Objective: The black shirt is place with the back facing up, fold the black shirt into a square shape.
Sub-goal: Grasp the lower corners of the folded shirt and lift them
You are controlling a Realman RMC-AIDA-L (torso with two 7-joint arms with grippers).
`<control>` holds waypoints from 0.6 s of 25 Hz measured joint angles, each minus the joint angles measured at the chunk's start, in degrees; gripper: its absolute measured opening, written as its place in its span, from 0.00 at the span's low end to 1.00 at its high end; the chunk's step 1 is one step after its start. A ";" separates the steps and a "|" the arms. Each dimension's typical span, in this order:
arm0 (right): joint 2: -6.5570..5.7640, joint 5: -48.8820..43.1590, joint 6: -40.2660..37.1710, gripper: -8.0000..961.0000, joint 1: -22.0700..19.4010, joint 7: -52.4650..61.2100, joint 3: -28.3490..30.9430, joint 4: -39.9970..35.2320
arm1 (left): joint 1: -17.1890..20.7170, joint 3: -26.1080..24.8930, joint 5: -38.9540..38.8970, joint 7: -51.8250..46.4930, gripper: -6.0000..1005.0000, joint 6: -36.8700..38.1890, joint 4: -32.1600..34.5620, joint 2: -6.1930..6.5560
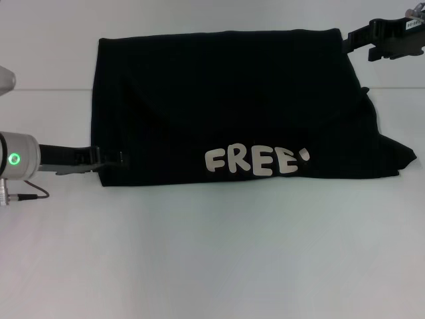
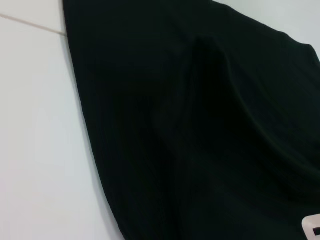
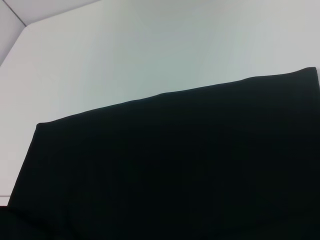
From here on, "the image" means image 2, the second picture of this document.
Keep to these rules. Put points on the black shirt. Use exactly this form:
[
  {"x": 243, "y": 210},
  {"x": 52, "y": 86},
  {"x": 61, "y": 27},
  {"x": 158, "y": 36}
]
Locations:
[{"x": 187, "y": 125}]

